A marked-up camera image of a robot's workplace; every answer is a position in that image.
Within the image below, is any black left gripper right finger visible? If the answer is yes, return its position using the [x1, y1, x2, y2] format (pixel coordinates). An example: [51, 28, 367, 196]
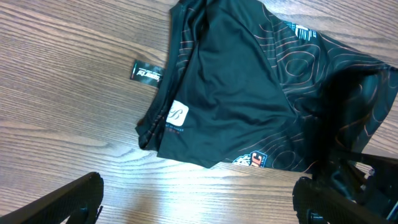
[292, 177, 389, 224]

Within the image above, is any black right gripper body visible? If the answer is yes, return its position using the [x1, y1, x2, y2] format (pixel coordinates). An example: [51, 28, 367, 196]
[313, 150, 397, 221]

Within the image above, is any black patterned sports jersey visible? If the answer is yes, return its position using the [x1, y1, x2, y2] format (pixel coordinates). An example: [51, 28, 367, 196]
[136, 0, 397, 172]

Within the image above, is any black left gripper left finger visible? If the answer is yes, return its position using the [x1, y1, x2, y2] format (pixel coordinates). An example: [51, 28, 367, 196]
[1, 172, 104, 224]

